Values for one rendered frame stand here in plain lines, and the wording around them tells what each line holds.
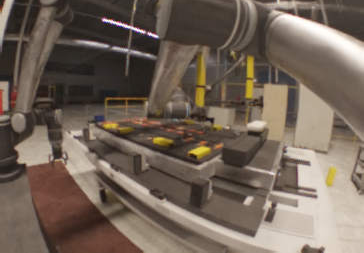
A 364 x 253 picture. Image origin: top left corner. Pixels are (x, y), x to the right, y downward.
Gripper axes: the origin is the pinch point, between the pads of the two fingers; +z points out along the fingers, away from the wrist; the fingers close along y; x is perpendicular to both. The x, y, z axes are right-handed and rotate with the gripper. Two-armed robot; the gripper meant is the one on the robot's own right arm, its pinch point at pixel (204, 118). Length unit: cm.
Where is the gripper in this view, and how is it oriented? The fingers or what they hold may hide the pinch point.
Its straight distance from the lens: 136.3
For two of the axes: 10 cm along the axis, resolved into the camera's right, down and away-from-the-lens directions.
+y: -4.4, 8.8, -1.9
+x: 6.0, 1.3, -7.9
